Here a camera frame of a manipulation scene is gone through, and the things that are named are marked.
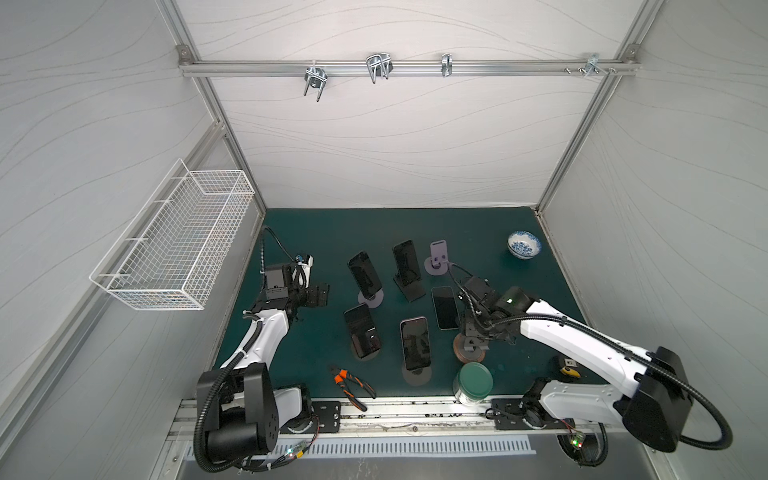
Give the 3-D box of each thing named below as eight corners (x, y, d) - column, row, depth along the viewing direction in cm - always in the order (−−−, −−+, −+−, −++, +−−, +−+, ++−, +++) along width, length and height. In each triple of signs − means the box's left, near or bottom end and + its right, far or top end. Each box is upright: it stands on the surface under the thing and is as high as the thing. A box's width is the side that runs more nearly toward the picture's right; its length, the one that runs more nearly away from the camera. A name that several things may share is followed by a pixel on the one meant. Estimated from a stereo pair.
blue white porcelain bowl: (516, 267, 107) (522, 257, 102) (498, 248, 112) (502, 239, 107) (539, 254, 110) (545, 244, 106) (520, 236, 116) (525, 227, 111)
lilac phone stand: (425, 275, 101) (428, 258, 94) (423, 256, 106) (426, 239, 99) (445, 275, 101) (450, 258, 94) (443, 257, 106) (447, 239, 99)
